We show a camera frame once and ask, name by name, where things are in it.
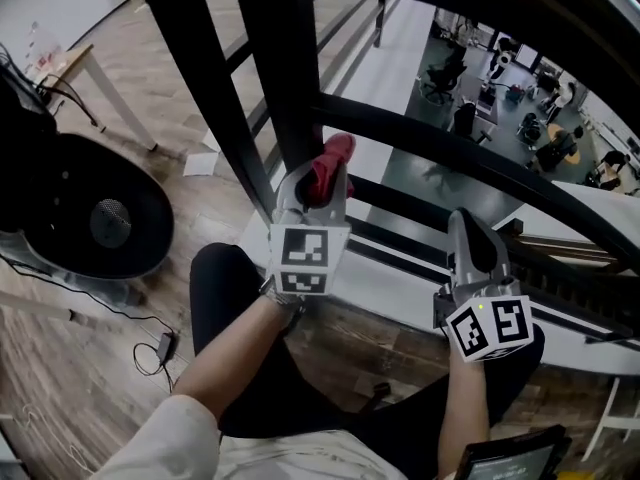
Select black power cable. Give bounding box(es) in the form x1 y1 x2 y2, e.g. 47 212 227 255
0 252 181 394

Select black metal railing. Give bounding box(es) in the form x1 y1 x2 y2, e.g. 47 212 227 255
117 0 640 354

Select person's left forearm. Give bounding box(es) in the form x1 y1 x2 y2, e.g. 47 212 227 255
172 295 306 422

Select white cable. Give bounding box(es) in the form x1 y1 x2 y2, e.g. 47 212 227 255
22 402 96 474

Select clear bottle with red label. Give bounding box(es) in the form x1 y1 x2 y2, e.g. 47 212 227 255
27 20 64 67

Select person's leg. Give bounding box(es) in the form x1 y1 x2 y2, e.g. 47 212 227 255
319 322 546 480
189 241 351 439

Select black round machine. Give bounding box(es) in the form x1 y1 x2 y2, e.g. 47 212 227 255
0 42 175 289

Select person's right leg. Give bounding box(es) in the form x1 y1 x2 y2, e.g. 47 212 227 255
319 322 546 480

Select person's left leg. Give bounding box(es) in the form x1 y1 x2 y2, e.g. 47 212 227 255
189 241 351 439

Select pink cloth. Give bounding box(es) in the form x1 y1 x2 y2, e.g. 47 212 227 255
298 132 357 209

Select white metal frame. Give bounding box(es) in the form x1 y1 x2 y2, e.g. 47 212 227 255
582 375 640 464

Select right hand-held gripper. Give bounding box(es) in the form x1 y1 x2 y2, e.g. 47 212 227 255
433 208 534 364

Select round orange table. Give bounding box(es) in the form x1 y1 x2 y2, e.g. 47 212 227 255
547 122 582 165

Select white office desk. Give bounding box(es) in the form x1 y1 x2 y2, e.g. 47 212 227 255
472 75 501 129

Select person's white shirt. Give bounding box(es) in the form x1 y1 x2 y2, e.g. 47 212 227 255
89 395 441 480

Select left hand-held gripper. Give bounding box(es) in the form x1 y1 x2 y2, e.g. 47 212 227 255
267 161 351 298

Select wooden table white legs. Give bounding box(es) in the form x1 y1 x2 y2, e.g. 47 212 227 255
24 42 160 153

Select wooden staircase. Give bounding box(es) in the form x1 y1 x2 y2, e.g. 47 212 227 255
492 217 640 329

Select person's right forearm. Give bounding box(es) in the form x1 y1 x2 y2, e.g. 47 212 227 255
438 340 491 480

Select grey metal rack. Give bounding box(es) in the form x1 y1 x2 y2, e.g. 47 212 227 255
0 412 26 480

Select black wrist-mounted screen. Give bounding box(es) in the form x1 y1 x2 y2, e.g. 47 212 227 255
452 423 574 480

